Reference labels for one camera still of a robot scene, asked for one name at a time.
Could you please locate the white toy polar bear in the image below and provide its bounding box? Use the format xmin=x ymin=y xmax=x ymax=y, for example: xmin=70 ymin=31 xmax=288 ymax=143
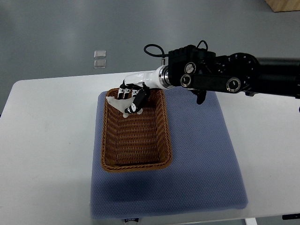
xmin=105 ymin=97 xmax=135 ymax=118

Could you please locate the blue-grey padded mat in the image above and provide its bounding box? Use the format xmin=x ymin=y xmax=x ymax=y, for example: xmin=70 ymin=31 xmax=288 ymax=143
xmin=90 ymin=87 xmax=248 ymax=219

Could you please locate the upper metal floor plate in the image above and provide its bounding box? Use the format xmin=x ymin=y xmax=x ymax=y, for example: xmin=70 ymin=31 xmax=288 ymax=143
xmin=94 ymin=50 xmax=106 ymax=59

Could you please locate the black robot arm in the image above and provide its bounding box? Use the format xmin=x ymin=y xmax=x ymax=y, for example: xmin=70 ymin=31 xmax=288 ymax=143
xmin=117 ymin=45 xmax=300 ymax=113

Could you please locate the brown wicker basket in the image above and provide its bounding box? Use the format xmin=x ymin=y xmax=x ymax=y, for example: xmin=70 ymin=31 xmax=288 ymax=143
xmin=101 ymin=90 xmax=173 ymax=173

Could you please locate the wooden box corner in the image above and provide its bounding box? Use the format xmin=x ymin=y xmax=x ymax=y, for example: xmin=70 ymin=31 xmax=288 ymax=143
xmin=265 ymin=0 xmax=300 ymax=12

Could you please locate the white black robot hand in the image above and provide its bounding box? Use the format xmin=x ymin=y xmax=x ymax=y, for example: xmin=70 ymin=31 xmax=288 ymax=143
xmin=118 ymin=69 xmax=164 ymax=113

